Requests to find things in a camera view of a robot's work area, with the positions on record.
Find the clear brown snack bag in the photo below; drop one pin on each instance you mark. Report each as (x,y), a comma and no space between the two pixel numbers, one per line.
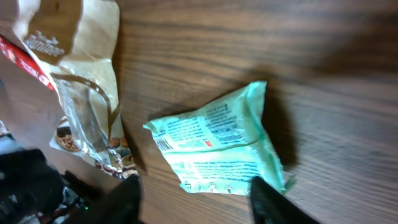
(72,42)

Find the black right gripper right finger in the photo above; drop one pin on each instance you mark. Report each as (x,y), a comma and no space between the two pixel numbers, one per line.
(269,206)

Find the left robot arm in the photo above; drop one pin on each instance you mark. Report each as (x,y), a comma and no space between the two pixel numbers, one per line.
(29,184)

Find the red snack bar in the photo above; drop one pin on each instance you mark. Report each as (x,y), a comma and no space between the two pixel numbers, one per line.
(24,61)

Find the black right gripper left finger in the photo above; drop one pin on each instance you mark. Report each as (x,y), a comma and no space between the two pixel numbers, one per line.
(119,206)

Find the teal tissue packet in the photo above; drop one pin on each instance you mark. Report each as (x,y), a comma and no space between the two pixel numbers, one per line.
(222,146)

